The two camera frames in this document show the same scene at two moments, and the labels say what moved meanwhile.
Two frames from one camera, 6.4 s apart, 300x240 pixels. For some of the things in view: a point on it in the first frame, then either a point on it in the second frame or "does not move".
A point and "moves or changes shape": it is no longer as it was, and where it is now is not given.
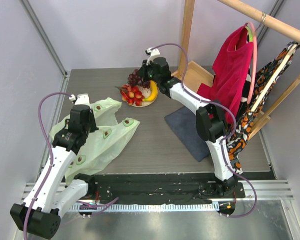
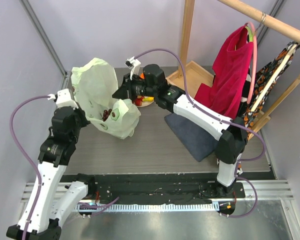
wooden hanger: [271, 80] does not move
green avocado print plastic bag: [102, 146] to [95, 85]
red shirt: [231, 66] does not move
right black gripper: [145, 72] to [127, 87]
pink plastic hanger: [250, 89] does not move
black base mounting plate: [107, 188] does not move
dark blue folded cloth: [183, 123] does not move
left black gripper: [94, 126] to [84, 120]
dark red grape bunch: [135, 80] moves or changes shape
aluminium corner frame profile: [37, 26] does not move
